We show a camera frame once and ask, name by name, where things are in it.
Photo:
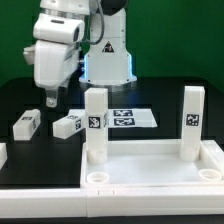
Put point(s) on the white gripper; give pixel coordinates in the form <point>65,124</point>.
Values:
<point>54,63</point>

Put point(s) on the white desk top tray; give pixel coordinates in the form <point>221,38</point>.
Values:
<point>148,163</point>

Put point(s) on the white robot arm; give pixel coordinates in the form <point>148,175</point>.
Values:
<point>63,26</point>

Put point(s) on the white marker sheet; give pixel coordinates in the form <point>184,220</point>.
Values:
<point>123,118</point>

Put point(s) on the white left barrier block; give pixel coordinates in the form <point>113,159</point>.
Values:
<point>3,154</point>

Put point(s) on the white front barrier rail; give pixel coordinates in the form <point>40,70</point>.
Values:
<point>46,203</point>

